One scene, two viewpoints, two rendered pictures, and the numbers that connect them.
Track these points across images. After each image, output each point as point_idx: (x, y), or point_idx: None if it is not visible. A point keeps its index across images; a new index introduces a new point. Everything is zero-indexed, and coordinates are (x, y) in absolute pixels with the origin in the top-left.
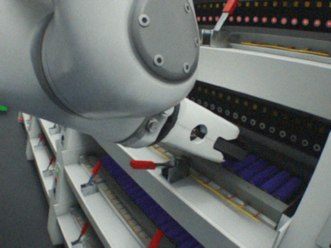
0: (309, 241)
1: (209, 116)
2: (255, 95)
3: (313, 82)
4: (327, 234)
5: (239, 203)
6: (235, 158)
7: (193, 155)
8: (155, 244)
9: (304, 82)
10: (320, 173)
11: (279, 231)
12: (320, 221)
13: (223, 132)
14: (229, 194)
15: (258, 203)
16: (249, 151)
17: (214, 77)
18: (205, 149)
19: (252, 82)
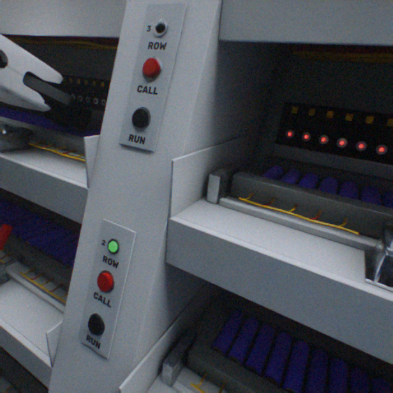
0: (115, 145)
1: (7, 43)
2: (69, 34)
3: (107, 3)
4: (126, 130)
5: (78, 157)
6: (81, 126)
7: (35, 127)
8: (0, 242)
9: (101, 6)
10: (115, 80)
11: (83, 138)
12: (120, 122)
13: (35, 69)
14: (69, 152)
15: None
16: None
17: (32, 26)
18: (11, 81)
19: (64, 20)
